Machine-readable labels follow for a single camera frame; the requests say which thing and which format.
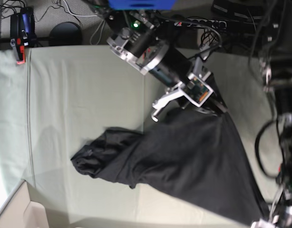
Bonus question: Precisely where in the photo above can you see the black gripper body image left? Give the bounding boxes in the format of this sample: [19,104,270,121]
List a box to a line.
[176,72,227,115]

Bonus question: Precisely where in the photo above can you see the dark grey t-shirt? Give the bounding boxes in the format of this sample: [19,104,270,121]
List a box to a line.
[71,108,269,225]

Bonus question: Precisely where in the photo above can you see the robot arm image right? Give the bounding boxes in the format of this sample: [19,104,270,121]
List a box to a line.
[251,0,292,228]

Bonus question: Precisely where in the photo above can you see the black power strip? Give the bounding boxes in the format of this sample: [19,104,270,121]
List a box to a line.
[184,18,227,30]

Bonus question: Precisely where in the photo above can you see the blue box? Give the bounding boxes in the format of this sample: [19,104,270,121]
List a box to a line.
[108,0,176,10]

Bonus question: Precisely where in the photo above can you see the black round stool seat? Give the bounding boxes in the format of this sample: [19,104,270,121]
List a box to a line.
[49,22,83,47]

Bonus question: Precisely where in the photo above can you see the left red black clamp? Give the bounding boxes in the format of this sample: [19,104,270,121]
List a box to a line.
[10,7,37,65]

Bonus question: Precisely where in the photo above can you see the beige plastic bin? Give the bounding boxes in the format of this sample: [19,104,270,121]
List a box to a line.
[0,180,49,228]

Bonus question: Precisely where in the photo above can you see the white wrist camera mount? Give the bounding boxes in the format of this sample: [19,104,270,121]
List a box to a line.
[151,71,214,122]

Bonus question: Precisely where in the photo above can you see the white cable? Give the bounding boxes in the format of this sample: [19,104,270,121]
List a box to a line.
[62,0,106,46]

